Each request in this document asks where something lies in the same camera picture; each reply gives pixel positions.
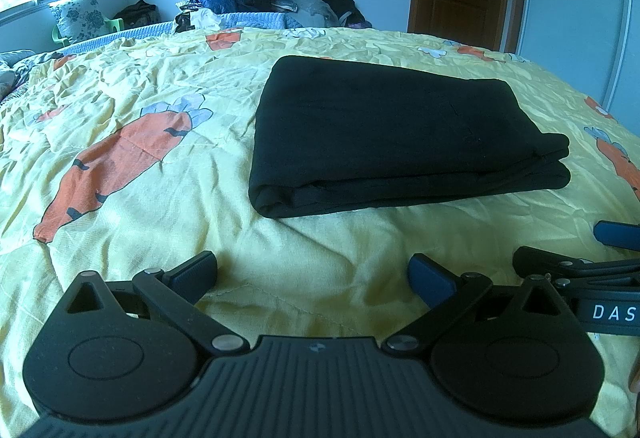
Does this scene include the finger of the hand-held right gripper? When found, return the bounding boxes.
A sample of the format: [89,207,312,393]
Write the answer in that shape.
[593,220,640,251]
[513,245,640,291]

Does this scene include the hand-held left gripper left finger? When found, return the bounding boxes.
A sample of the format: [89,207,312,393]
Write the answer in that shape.
[64,250,251,362]

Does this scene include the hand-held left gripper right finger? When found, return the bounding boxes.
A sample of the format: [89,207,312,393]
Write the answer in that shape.
[382,253,577,362]

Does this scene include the black pants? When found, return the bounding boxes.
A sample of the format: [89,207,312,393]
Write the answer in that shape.
[248,55,572,219]

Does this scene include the black backpack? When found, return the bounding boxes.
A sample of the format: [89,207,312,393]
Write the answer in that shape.
[318,0,374,29]

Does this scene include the dark bag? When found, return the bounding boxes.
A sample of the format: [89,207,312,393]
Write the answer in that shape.
[113,0,162,26]

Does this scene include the floral pillow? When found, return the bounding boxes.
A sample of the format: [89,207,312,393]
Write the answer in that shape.
[48,0,112,44]

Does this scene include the yellow carrot printed blanket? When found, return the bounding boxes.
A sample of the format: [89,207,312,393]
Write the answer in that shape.
[0,25,640,425]

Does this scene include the white flower-tiled wardrobe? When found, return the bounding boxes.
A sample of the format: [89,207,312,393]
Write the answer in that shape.
[516,0,640,139]

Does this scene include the green plastic chair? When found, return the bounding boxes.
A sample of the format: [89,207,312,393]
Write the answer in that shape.
[51,15,126,44]

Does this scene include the grey crumpled cloth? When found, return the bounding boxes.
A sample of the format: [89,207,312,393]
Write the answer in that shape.
[0,48,64,104]

